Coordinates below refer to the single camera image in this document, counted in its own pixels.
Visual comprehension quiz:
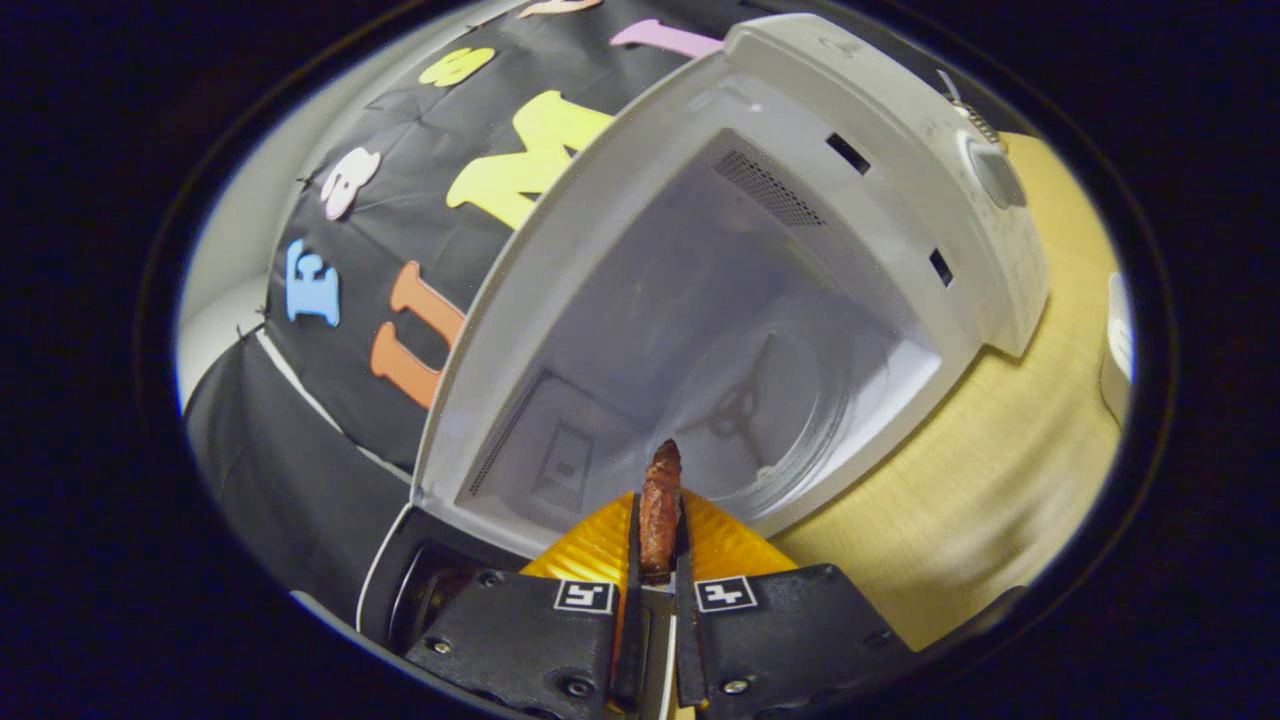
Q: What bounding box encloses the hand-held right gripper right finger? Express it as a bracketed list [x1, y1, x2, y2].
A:
[675, 490, 916, 713]

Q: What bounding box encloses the brown meat piece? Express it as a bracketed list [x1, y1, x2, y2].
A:
[640, 439, 684, 586]

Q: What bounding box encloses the white microwave oven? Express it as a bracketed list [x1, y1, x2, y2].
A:
[355, 12, 1051, 656]

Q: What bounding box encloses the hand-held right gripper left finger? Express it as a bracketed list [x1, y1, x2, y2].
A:
[405, 490, 646, 716]

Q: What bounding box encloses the white rectangular dish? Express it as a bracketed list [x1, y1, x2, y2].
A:
[1100, 272, 1136, 426]

